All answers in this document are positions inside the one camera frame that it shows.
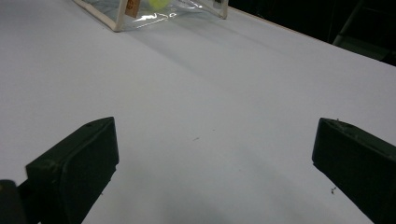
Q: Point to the clear plastic bag beige trim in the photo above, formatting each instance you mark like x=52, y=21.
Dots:
x=146, y=15

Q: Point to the black folding chair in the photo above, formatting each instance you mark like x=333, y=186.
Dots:
x=361, y=46

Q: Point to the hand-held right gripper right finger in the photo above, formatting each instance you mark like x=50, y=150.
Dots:
x=358, y=161

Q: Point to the yellow shuttlecock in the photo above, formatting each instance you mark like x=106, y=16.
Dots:
x=159, y=3

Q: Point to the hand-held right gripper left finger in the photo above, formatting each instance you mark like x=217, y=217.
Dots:
x=77, y=168

